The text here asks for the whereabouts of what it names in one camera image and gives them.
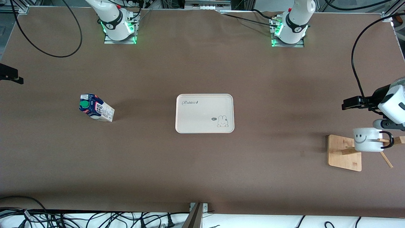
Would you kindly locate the brown table cover sheet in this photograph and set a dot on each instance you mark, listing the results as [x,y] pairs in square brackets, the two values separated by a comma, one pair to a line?
[126,158]

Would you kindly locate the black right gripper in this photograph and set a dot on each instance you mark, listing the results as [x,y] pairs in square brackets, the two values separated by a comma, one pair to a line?
[9,73]

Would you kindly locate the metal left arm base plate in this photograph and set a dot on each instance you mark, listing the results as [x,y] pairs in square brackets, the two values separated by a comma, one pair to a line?
[300,45]

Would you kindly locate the white smiley mug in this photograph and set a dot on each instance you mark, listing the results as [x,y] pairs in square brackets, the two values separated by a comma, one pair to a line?
[367,142]

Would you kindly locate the aluminium frame profile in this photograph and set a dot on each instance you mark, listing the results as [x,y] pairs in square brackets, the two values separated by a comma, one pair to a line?
[390,11]
[19,8]

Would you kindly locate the wooden cup hanging rack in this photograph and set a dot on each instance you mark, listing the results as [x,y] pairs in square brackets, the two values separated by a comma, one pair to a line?
[343,158]

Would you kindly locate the cream tray with rabbit print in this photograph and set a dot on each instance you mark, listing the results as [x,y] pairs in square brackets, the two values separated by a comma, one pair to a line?
[202,114]

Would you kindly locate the white power strip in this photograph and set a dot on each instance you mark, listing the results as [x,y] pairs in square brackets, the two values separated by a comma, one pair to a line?
[208,7]

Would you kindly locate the aluminium camera post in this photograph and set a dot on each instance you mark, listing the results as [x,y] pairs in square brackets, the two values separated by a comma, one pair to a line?
[194,218]

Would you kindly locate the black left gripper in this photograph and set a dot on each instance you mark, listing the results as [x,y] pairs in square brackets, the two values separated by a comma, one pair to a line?
[377,94]

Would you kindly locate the small metal bracket plate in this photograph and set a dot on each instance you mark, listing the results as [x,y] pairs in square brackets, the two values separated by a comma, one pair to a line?
[206,207]

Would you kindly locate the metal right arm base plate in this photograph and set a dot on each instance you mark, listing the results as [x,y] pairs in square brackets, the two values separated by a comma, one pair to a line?
[109,41]

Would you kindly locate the grey metal rack unit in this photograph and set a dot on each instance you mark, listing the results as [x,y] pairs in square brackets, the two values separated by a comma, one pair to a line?
[207,2]

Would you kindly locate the blue milk carton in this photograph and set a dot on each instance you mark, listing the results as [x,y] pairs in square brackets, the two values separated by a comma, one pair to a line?
[98,110]

